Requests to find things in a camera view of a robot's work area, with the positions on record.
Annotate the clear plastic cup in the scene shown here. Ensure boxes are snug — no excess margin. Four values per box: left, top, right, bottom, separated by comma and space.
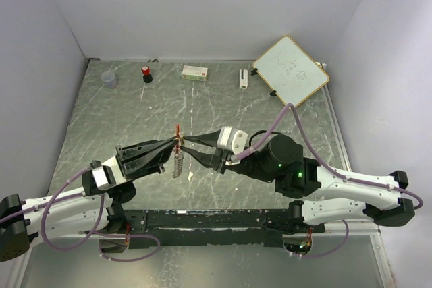
101, 71, 117, 89

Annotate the black base bar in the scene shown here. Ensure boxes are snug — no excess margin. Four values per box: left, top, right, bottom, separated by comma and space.
106, 206, 325, 248

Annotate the purple cable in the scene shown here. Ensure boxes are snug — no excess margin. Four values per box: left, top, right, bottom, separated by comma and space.
229, 104, 425, 259
0, 165, 161, 262

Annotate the aluminium rail frame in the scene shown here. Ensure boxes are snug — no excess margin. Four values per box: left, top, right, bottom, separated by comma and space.
322, 84, 381, 235

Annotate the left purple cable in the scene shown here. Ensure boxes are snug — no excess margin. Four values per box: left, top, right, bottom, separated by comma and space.
0, 165, 161, 262

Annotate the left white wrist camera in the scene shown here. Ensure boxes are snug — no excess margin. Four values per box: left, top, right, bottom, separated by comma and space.
90, 156, 128, 190

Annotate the white green cardboard box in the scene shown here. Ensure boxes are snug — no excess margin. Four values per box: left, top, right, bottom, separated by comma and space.
182, 65, 208, 81

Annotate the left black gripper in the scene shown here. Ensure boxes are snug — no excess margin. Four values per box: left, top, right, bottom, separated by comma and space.
115, 136, 178, 185

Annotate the saw keychain with red handle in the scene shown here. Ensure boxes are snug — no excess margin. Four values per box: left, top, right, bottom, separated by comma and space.
172, 124, 184, 179

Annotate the small whiteboard with wooden frame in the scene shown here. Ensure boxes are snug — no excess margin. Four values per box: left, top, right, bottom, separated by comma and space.
252, 36, 329, 107

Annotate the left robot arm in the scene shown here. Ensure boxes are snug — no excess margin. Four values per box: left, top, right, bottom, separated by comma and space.
1, 137, 178, 262

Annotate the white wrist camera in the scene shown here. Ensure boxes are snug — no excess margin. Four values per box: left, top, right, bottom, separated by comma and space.
90, 156, 128, 190
216, 126, 248, 154

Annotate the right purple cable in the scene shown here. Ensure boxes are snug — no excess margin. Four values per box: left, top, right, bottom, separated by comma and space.
229, 104, 425, 259

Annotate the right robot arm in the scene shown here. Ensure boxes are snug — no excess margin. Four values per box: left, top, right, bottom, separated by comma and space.
181, 127, 415, 233

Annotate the white rectangular clip device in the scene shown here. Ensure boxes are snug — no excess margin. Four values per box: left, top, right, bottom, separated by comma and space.
239, 69, 248, 89

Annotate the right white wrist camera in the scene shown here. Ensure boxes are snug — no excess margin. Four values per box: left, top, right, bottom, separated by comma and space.
216, 126, 248, 154

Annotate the red black stamp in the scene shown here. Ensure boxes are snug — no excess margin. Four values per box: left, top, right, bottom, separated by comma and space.
141, 65, 153, 84

